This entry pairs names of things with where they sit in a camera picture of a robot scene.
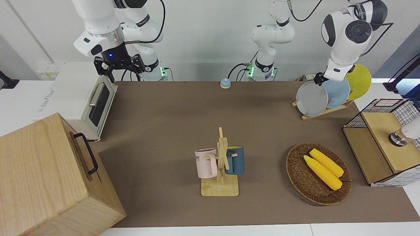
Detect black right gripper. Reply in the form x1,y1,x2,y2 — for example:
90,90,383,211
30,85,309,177
94,42,146,83

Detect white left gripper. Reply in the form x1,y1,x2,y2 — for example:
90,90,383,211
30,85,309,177
313,58,355,87

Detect gray plate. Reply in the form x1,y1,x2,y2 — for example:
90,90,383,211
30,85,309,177
296,81,328,117

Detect light blue plate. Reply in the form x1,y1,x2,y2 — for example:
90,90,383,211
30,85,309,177
322,77,351,109

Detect wooden plate rack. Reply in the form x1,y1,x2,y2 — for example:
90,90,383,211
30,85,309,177
292,100,354,121

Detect yellow plate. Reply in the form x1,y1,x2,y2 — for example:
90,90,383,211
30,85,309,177
345,64,372,101

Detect white toaster oven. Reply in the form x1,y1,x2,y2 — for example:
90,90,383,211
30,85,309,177
33,62,118,142

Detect brown table mat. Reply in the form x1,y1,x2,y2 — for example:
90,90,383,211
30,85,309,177
98,81,420,228

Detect yellow corn cob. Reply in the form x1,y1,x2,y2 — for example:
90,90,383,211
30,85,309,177
309,148,344,178
304,155,343,190

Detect brown wicker basket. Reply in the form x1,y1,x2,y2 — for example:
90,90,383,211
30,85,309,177
286,142,352,206

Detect black stand foot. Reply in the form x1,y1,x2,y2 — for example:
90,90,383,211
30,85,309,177
0,70,19,91

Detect dark blue mug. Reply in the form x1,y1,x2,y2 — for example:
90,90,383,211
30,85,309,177
225,146,245,175

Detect pink mug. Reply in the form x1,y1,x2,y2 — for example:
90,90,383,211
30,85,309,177
195,148,218,179

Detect large wooden box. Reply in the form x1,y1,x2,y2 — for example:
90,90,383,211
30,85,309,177
0,112,127,236

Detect wooden mug tree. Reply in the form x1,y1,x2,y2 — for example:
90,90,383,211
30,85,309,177
201,127,239,197

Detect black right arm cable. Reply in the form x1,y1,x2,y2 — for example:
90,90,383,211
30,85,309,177
124,0,166,45

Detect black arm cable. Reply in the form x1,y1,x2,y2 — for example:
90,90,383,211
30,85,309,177
124,0,166,45
287,0,324,22

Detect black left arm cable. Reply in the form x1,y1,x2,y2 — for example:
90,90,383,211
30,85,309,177
287,0,324,22

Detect white wall socket strip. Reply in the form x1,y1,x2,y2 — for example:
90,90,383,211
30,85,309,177
37,67,63,80

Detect black base power cables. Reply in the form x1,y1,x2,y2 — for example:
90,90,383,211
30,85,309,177
228,49,260,82

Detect black box handle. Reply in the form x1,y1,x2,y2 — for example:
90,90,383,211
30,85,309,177
73,133,99,175

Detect wire and wood shelf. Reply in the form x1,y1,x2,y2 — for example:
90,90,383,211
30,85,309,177
342,98,420,187

